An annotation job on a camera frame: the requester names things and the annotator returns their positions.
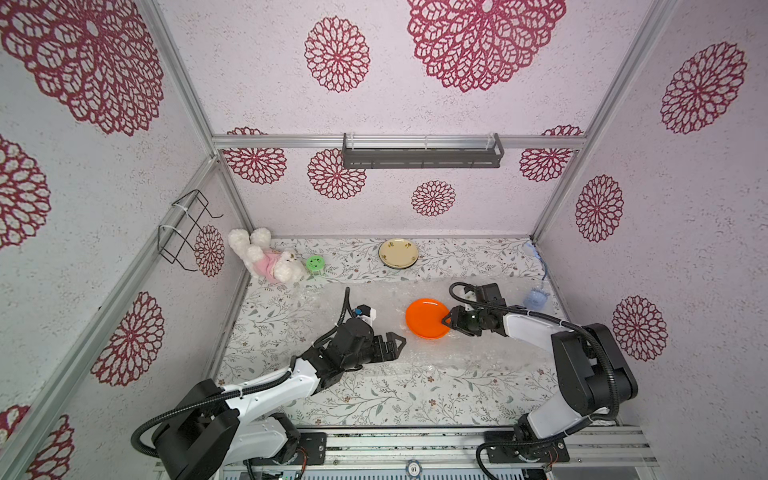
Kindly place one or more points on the black wire wall basket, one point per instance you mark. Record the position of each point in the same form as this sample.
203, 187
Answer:
174, 236

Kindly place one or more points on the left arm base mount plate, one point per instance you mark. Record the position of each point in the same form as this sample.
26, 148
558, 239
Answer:
309, 448

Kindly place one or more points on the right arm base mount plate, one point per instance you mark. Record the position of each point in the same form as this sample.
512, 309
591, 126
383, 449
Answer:
506, 448

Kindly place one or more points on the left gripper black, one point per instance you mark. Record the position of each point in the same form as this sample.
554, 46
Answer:
382, 354

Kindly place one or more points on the blue toy with cord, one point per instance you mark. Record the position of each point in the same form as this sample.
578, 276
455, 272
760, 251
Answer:
537, 298

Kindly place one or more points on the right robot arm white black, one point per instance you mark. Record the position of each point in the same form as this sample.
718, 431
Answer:
593, 376

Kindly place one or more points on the green round toy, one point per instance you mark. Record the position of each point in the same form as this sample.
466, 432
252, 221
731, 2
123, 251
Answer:
315, 264

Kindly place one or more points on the clear bubble wrap sheet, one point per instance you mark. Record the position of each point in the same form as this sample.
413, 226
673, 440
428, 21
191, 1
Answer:
454, 380

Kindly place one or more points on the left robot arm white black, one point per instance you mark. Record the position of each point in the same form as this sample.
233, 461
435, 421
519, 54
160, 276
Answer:
213, 426

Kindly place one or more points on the orange plate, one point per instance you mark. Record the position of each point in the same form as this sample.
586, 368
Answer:
424, 318

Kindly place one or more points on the white plush bunny pink dress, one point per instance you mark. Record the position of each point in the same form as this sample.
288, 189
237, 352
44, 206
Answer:
263, 261

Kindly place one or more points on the yellow plate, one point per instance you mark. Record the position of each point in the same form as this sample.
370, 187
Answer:
398, 253

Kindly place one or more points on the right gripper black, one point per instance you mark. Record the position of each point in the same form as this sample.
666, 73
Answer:
462, 320

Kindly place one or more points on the aluminium front rail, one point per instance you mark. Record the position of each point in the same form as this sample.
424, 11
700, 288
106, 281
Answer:
448, 448

